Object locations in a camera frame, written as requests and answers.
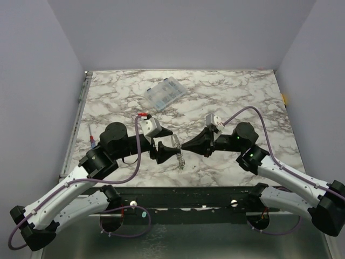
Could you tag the red blue screwdriver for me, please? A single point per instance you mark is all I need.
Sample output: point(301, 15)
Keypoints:
point(91, 139)

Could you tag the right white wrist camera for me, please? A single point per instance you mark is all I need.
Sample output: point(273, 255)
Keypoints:
point(214, 123)

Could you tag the clear plastic organizer box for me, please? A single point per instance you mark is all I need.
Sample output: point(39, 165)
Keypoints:
point(165, 93)

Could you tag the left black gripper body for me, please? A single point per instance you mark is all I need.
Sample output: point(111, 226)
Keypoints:
point(145, 146)

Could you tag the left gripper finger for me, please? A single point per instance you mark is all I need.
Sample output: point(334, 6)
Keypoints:
point(164, 153)
point(163, 132)

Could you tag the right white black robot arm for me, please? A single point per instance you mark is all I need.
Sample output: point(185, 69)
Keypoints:
point(319, 201)

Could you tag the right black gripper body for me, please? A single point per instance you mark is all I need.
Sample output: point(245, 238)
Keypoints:
point(211, 144)

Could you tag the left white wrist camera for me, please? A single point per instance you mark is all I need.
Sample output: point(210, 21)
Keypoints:
point(150, 127)

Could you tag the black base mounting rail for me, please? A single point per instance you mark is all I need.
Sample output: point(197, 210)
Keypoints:
point(196, 205)

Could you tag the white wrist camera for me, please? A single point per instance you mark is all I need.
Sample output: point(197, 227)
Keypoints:
point(150, 127)
point(214, 123)

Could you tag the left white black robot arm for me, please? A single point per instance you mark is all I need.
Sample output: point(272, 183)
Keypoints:
point(85, 190)

